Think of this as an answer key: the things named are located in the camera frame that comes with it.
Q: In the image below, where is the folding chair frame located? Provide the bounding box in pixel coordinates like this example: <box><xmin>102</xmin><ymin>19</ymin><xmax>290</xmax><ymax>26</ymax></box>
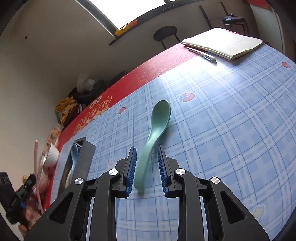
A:
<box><xmin>199</xmin><ymin>1</ymin><xmax>228</xmax><ymax>29</ymax></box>

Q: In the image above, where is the white ceramic bowl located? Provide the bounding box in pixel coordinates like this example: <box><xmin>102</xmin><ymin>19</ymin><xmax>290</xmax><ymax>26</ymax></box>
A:
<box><xmin>42</xmin><ymin>144</ymin><xmax>60</xmax><ymax>168</ymax></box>

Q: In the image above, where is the white plastic bag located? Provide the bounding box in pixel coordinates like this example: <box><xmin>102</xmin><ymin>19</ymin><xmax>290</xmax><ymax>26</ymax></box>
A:
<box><xmin>76</xmin><ymin>74</ymin><xmax>96</xmax><ymax>94</ymax></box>

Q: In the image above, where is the blue spoon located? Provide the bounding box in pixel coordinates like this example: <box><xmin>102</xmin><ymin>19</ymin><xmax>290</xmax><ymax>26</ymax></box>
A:
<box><xmin>66</xmin><ymin>143</ymin><xmax>80</xmax><ymax>186</ymax></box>

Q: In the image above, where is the tissue box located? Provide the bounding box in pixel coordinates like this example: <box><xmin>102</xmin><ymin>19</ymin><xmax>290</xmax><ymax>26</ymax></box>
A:
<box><xmin>42</xmin><ymin>126</ymin><xmax>62</xmax><ymax>155</ymax></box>

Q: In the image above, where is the rice cooker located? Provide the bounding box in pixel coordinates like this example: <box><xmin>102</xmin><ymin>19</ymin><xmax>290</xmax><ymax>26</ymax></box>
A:
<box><xmin>222</xmin><ymin>14</ymin><xmax>250</xmax><ymax>36</ymax></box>

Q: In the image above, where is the white notebook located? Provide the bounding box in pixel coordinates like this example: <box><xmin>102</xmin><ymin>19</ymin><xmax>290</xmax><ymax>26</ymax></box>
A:
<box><xmin>181</xmin><ymin>28</ymin><xmax>263</xmax><ymax>60</ymax></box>

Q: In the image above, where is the steel utensil tray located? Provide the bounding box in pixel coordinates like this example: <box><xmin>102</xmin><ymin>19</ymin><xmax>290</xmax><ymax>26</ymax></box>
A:
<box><xmin>58</xmin><ymin>137</ymin><xmax>96</xmax><ymax>196</ymax></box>

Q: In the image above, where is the red table mat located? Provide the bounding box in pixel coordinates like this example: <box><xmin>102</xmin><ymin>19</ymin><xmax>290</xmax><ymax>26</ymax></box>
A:
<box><xmin>43</xmin><ymin>29</ymin><xmax>255</xmax><ymax>209</ymax></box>

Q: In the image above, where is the yellow item on sill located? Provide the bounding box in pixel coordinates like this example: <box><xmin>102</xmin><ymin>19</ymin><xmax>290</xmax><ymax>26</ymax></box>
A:
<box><xmin>114</xmin><ymin>20</ymin><xmax>137</xmax><ymax>37</ymax></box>

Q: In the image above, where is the pen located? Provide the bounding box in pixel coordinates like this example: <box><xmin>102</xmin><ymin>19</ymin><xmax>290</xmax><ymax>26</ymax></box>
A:
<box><xmin>187</xmin><ymin>47</ymin><xmax>216</xmax><ymax>62</ymax></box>

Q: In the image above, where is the green spoon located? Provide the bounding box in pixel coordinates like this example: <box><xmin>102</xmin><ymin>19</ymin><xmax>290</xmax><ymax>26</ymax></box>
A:
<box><xmin>134</xmin><ymin>100</ymin><xmax>171</xmax><ymax>193</ymax></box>

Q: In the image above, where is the black stool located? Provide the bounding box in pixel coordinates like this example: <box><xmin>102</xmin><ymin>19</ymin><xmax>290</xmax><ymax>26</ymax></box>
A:
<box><xmin>153</xmin><ymin>26</ymin><xmax>181</xmax><ymax>50</ymax></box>

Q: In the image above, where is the blue plaid placemat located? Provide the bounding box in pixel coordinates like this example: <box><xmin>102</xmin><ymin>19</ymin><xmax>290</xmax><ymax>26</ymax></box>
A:
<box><xmin>50</xmin><ymin>45</ymin><xmax>295</xmax><ymax>239</ymax></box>

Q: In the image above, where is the left hand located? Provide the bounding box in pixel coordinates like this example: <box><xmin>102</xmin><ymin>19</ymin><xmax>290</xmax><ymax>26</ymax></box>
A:
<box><xmin>19</xmin><ymin>206</ymin><xmax>41</xmax><ymax>236</ymax></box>

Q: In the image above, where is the black trash bin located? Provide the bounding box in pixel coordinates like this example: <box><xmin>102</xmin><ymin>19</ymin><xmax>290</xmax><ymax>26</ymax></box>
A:
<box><xmin>109</xmin><ymin>70</ymin><xmax>126</xmax><ymax>87</ymax></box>

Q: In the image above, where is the window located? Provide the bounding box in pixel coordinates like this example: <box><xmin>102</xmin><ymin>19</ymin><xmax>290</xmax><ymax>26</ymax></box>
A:
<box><xmin>75</xmin><ymin>1</ymin><xmax>204</xmax><ymax>46</ymax></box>

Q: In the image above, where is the yellow clothes pile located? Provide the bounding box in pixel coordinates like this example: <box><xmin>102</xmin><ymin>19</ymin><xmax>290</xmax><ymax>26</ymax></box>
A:
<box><xmin>55</xmin><ymin>97</ymin><xmax>86</xmax><ymax>128</ymax></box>

